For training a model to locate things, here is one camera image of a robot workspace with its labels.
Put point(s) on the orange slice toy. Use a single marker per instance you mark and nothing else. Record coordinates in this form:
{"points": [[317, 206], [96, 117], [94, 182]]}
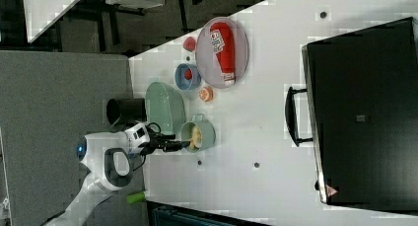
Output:
{"points": [[206, 94]]}

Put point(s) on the red strawberry in bowl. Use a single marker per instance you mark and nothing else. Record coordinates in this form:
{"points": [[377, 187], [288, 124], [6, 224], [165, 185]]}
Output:
{"points": [[188, 74]]}

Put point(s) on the black cylinder container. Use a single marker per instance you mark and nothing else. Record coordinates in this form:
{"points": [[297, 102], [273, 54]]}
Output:
{"points": [[121, 111]]}

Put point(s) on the green oval colander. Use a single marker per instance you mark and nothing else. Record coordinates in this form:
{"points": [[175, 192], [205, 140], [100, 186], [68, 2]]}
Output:
{"points": [[165, 107]]}

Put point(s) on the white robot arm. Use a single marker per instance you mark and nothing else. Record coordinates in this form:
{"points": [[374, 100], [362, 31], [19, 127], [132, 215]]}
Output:
{"points": [[107, 156]]}

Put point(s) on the green mug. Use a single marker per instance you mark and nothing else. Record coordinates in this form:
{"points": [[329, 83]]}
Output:
{"points": [[207, 132]]}

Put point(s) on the yellow plush banana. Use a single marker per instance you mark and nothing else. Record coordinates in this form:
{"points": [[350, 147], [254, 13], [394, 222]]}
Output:
{"points": [[195, 138]]}

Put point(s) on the red ketchup bottle toy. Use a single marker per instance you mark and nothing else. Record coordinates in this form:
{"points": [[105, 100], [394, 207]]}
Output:
{"points": [[222, 40]]}

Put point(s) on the blue bowl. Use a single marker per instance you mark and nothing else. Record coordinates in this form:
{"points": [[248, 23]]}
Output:
{"points": [[184, 84]]}

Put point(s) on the grey round plate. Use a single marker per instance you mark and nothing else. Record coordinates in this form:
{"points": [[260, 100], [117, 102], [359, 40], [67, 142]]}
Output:
{"points": [[206, 60]]}

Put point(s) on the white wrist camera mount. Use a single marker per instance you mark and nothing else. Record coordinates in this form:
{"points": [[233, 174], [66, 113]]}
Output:
{"points": [[137, 137]]}

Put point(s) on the toaster oven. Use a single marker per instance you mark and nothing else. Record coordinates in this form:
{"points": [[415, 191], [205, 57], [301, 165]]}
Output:
{"points": [[363, 105]]}

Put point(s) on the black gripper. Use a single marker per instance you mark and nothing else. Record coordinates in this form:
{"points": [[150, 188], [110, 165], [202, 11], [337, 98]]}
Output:
{"points": [[163, 142]]}

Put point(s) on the red strawberry toy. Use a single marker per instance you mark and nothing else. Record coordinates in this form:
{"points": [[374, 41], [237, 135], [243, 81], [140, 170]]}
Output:
{"points": [[189, 44]]}

